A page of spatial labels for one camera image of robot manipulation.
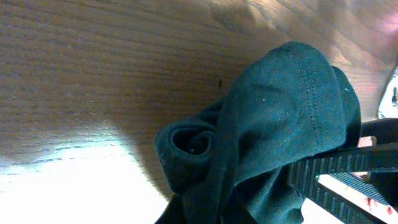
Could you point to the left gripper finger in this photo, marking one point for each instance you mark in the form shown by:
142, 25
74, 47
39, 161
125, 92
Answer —
374, 158

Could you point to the black t-shirt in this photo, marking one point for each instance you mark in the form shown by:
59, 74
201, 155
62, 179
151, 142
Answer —
230, 162

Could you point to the white printed garment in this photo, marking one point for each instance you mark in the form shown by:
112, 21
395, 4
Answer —
388, 105

